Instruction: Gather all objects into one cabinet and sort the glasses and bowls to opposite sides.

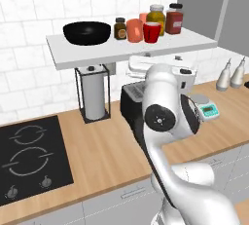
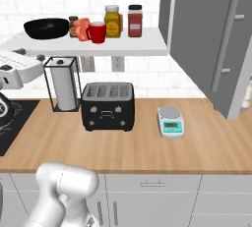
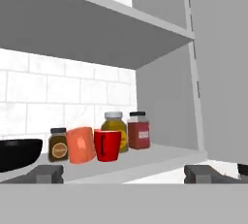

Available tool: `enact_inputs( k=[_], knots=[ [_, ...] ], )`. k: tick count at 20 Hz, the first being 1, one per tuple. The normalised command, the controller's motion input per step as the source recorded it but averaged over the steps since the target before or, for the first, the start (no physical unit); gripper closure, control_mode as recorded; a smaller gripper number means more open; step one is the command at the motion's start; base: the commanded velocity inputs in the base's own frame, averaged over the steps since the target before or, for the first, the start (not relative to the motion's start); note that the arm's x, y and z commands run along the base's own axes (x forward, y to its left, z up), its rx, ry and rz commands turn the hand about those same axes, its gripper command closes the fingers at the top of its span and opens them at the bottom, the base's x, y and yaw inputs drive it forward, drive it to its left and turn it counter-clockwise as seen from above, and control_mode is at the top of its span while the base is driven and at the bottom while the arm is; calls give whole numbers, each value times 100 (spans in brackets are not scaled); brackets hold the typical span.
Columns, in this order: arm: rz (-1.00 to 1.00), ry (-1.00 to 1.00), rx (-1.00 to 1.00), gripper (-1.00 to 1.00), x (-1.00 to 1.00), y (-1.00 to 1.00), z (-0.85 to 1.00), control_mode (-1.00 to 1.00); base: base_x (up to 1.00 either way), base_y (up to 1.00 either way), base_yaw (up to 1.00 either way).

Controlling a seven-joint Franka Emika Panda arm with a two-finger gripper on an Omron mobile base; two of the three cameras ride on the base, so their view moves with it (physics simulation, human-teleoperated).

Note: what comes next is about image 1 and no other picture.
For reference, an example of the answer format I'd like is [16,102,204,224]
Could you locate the small dark brown jar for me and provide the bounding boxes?
[113,17,128,41]

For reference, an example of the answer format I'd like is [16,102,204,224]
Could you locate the white bottle with spout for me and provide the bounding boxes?
[230,56,247,90]
[215,57,232,93]

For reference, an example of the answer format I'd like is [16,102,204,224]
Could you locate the yellow jar with pale lid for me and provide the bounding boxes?
[146,4,167,37]

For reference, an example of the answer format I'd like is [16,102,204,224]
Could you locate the orange cup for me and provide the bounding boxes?
[139,12,150,24]
[125,18,145,44]

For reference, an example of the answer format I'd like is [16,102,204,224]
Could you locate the white paper towel roll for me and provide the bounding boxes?
[80,70,107,122]

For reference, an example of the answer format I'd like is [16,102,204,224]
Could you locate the grey drawer front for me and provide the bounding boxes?
[194,143,249,205]
[82,177,164,225]

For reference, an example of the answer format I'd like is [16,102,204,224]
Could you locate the red cup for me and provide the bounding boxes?
[142,21,162,45]

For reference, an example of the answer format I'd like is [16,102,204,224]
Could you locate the grey hob knob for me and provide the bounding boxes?
[4,184,19,200]
[40,174,53,189]

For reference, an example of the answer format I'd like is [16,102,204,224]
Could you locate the black bowl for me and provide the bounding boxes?
[62,20,112,47]

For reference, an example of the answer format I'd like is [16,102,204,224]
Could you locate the teal kitchen scale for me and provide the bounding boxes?
[189,93,221,121]

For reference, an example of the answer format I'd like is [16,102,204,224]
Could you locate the black paper towel holder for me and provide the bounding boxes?
[74,63,112,125]

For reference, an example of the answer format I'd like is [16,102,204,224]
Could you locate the red jar with black lid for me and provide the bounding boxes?
[165,3,185,36]

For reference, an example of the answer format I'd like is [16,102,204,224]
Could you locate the black toaster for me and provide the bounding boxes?
[120,80,154,140]

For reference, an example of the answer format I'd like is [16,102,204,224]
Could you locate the grey wall cabinet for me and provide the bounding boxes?
[177,0,249,57]

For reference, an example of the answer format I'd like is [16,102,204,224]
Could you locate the grey drawer handle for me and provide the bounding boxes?
[206,158,226,167]
[120,186,147,201]

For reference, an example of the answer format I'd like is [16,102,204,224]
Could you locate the white wall shelf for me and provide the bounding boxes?
[46,26,219,71]

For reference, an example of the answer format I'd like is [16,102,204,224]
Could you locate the black hob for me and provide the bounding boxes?
[0,114,75,207]

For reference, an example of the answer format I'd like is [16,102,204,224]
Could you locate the grey wall socket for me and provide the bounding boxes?
[102,61,117,75]

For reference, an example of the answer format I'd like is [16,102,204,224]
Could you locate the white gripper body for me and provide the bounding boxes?
[125,54,179,81]

